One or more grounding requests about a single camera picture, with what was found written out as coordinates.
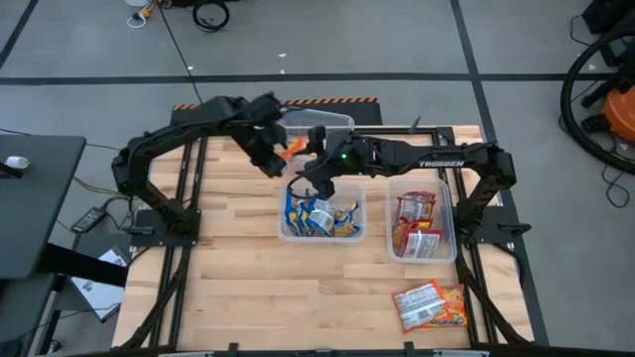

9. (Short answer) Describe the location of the black desk foot bar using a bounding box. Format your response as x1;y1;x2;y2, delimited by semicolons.
38;241;131;289

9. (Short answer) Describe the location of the black power adapter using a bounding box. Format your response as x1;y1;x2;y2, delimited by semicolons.
70;206;106;234

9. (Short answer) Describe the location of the black vacuum hose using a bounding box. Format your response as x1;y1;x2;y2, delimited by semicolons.
559;19;635;176

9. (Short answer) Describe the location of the black hazard-striped floor mat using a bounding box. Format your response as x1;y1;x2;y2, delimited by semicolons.
170;96;384;128

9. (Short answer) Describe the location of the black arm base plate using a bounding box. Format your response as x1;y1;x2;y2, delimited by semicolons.
129;207;202;248
453;205;533;245

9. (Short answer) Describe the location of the black floor cable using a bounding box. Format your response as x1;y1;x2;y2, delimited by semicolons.
155;0;209;108

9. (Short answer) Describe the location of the white paper booklet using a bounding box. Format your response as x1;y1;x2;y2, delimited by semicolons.
70;246;126;324

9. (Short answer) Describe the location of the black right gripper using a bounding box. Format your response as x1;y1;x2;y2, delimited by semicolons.
299;126;373;199

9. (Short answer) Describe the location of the black metal table frame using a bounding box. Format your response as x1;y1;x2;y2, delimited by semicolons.
118;112;535;357

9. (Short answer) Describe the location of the orange shop vacuum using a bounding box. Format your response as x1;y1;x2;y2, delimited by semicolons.
601;84;635;145

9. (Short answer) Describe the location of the black desk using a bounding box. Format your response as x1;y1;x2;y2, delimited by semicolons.
0;134;88;280

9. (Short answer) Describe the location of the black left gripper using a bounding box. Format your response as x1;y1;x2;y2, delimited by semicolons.
232;92;290;178

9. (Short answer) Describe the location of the black equipment case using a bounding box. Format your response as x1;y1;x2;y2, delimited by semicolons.
580;0;635;36

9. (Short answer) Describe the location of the clear plastic storage bin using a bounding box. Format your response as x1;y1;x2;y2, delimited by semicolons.
280;108;356;170
385;177;458;265
276;180;368;244

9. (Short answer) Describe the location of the orange Maruchan ramen pack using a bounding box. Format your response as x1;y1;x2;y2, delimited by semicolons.
421;285;469;329
391;279;452;333
281;137;310;162

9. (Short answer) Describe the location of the black coiled cable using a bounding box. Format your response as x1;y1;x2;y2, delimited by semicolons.
191;0;231;34

